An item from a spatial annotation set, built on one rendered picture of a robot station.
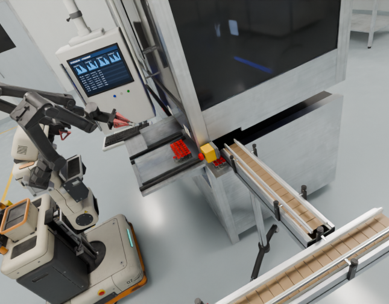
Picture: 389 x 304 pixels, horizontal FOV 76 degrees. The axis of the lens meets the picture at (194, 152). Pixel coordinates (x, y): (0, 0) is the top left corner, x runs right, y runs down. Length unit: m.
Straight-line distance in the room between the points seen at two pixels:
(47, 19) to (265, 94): 5.76
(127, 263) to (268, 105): 1.44
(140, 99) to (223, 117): 1.03
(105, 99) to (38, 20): 4.62
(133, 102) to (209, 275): 1.50
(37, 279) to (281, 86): 1.81
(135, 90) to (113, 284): 1.47
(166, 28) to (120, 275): 1.59
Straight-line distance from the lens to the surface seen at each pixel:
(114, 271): 2.04
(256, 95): 1.41
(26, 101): 1.13
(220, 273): 2.05
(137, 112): 2.26
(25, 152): 1.53
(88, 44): 2.11
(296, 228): 1.06
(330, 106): 1.84
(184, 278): 2.10
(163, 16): 1.12
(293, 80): 1.54
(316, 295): 0.99
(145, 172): 1.58
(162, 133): 1.86
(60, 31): 6.69
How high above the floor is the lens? 1.83
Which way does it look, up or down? 37 degrees down
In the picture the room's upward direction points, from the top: 20 degrees counter-clockwise
